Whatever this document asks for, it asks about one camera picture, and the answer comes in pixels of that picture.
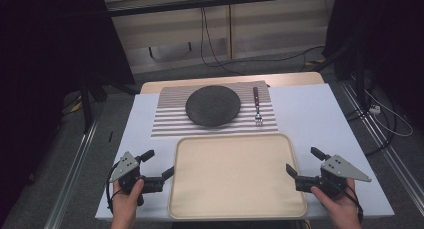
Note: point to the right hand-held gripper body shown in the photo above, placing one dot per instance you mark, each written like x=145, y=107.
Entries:
x=340, y=169

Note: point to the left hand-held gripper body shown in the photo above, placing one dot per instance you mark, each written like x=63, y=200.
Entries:
x=126, y=165

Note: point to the person's right hand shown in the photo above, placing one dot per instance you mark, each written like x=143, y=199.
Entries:
x=338, y=207

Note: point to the person's left hand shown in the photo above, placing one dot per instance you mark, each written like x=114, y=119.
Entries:
x=125, y=204

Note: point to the white table board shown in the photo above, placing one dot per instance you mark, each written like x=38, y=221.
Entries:
x=300, y=122

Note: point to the grey striped placemat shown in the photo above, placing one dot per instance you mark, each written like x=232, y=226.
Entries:
x=166, y=122

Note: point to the beige plastic tray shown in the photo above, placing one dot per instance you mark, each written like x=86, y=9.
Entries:
x=236, y=175

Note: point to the white power strip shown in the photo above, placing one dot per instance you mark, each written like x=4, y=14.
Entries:
x=375, y=109

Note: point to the black tripod stand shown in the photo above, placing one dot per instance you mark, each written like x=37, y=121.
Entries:
x=88, y=102
x=353, y=69

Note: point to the wooden table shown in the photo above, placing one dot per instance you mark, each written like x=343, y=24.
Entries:
x=293, y=79

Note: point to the dark grey round plate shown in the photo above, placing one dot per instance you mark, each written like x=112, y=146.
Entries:
x=213, y=105

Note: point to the black curtain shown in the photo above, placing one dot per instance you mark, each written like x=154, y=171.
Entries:
x=386, y=39
x=50, y=72

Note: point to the black horizontal bar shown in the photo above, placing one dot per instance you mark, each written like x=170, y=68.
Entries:
x=216, y=2

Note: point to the aluminium floor rail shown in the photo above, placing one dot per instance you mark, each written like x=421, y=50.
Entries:
x=383, y=145
x=71, y=175

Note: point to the beige wall cabinet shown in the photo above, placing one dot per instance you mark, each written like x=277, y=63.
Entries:
x=266, y=32

